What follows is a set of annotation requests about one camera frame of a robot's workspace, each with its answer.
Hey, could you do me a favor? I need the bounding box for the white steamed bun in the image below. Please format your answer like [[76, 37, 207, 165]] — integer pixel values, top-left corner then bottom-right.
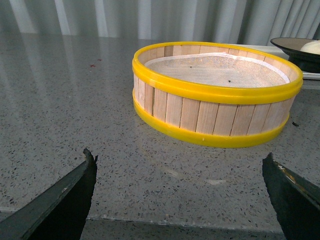
[[300, 40, 320, 55]]

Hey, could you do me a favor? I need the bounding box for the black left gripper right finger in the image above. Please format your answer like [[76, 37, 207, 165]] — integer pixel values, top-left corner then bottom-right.
[[262, 153, 320, 240]]

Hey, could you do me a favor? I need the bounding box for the white rectangular tray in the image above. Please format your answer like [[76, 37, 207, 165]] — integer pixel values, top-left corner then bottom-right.
[[234, 44, 320, 81]]

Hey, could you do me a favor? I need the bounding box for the white mesh steamer liner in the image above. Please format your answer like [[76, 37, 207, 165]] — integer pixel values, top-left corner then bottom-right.
[[144, 52, 290, 88]]

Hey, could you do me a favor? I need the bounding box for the brown plate with black rim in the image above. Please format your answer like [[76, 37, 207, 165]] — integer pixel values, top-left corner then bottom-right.
[[270, 37, 320, 74]]

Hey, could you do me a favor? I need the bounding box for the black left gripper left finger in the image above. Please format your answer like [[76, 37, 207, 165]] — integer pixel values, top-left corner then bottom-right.
[[0, 148, 98, 240]]

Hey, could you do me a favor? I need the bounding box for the grey pleated curtain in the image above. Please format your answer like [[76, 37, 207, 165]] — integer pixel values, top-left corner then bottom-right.
[[0, 0, 320, 46]]

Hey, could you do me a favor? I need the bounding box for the yellow rimmed bamboo steamer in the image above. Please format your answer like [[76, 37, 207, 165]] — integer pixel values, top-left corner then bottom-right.
[[132, 41, 303, 148]]

